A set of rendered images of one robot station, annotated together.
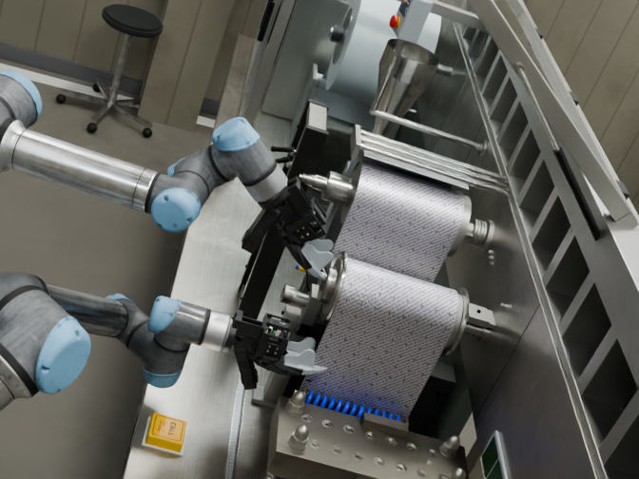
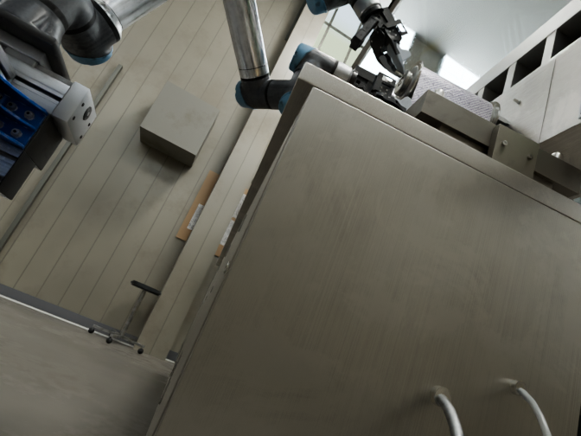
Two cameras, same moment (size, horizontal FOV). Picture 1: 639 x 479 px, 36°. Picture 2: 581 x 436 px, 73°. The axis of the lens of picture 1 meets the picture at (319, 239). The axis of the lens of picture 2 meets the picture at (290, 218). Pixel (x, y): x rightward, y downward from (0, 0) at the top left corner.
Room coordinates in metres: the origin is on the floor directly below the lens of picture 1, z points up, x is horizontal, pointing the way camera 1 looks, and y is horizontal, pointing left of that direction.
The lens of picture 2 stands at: (0.72, 0.05, 0.42)
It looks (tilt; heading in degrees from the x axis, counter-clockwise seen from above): 19 degrees up; 3
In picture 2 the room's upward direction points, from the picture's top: 23 degrees clockwise
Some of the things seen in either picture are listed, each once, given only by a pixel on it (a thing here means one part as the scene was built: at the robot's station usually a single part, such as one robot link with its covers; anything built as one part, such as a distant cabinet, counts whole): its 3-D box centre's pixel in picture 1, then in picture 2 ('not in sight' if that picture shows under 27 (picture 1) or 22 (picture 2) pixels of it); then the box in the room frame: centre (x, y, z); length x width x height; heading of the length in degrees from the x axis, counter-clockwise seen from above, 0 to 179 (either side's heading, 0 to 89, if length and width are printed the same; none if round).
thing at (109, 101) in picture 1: (116, 66); (130, 312); (4.42, 1.25, 0.27); 0.51 x 0.49 x 0.54; 19
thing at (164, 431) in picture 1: (166, 431); not in sight; (1.46, 0.14, 0.91); 0.07 x 0.07 x 0.02; 10
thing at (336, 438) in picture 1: (369, 459); (479, 157); (1.51, -0.26, 1.00); 0.40 x 0.16 x 0.06; 100
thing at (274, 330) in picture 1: (257, 338); (367, 91); (1.58, 0.04, 1.12); 0.12 x 0.08 x 0.09; 100
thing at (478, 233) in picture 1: (473, 231); not in sight; (1.96, -0.31, 1.33); 0.07 x 0.07 x 0.07; 10
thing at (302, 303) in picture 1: (285, 345); not in sight; (1.69, -0.02, 1.05); 0.06 x 0.05 x 0.31; 100
